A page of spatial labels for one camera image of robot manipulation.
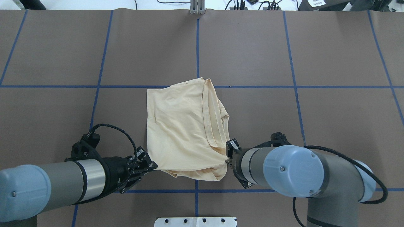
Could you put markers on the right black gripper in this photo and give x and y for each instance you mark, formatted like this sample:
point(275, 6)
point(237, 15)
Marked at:
point(237, 164)

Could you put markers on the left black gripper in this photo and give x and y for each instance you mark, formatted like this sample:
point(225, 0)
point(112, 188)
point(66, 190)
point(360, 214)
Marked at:
point(115, 171)

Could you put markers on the cream long-sleeve printed shirt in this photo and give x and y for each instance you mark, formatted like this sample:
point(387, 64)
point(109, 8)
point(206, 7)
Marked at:
point(187, 130)

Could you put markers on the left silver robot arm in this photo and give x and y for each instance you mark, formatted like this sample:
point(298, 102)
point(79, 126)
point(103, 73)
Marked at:
point(28, 190)

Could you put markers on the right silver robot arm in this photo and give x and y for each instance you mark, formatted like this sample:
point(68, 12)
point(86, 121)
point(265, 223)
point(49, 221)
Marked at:
point(334, 184)

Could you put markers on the black box with label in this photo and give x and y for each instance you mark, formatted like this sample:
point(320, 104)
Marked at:
point(322, 5)

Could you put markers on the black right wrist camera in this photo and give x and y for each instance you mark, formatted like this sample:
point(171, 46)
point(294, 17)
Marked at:
point(279, 139)

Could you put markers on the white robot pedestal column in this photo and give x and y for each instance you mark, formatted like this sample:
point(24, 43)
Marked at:
point(196, 222)

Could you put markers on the aluminium frame post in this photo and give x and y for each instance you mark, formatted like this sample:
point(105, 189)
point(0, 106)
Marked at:
point(197, 7)

